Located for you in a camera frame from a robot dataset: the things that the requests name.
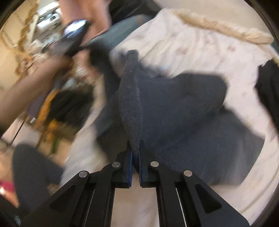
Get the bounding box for dark grey pants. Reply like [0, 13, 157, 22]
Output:
[94, 50, 264, 185]

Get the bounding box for person's left forearm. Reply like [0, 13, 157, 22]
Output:
[1, 55, 72, 134]

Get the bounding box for pink hanging cloth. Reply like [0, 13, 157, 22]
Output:
[59, 0, 112, 42]

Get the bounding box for wooden staircase railing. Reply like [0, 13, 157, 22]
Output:
[1, 1, 40, 79]

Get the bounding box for dark clothes pile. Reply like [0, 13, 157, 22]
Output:
[33, 84, 94, 140]

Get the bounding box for cream bear print bedsheet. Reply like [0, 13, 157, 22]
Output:
[59, 8, 279, 227]

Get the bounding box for black cloth on bed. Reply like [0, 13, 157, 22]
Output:
[255, 59, 279, 132]

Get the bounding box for cream fluffy blanket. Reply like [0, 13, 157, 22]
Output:
[171, 9, 274, 45]

